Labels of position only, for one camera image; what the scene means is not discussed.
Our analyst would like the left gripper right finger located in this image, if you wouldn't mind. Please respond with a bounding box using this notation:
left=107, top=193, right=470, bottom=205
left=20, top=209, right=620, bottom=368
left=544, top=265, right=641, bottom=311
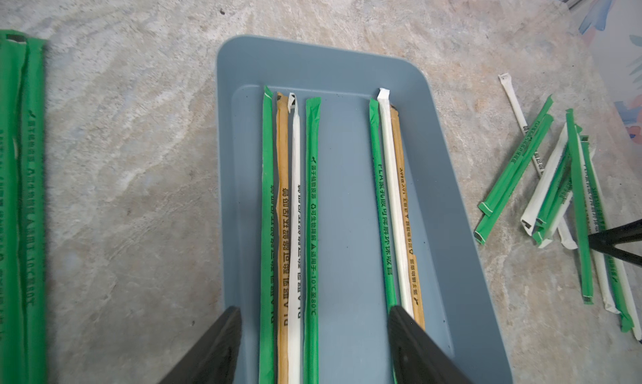
left=387, top=305, right=471, bottom=384

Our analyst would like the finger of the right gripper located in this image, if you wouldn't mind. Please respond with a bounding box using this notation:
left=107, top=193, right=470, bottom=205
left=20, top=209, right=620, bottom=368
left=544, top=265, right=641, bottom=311
left=594, top=245, right=642, bottom=267
left=588, top=220, right=641, bottom=248

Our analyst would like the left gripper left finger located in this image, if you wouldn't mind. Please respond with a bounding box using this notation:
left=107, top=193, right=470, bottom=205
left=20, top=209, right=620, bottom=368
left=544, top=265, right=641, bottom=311
left=160, top=306, right=242, bottom=383

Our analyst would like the brown paper straw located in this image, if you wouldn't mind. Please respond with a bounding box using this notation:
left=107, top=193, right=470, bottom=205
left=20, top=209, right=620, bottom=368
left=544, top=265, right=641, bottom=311
left=276, top=92, right=290, bottom=383
left=391, top=106, right=426, bottom=330

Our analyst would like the blue plastic storage tray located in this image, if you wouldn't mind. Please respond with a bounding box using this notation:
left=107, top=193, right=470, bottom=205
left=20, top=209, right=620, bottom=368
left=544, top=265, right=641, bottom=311
left=217, top=36, right=513, bottom=383

